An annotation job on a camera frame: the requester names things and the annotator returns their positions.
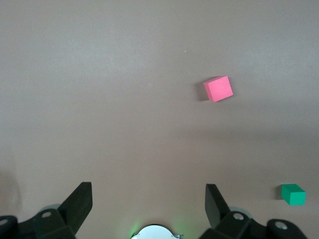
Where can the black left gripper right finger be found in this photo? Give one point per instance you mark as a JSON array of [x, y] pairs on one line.
[[216, 206]]

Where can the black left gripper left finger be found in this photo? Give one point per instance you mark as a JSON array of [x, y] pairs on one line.
[[74, 204]]

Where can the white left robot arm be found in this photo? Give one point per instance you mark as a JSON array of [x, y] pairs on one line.
[[155, 232]]

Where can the green foam cube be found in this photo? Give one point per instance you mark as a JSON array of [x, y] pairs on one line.
[[294, 196]]

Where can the brown table cloth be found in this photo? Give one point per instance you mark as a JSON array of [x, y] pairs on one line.
[[99, 99]]

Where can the red foam cube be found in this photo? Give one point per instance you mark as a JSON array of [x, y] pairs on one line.
[[218, 89]]

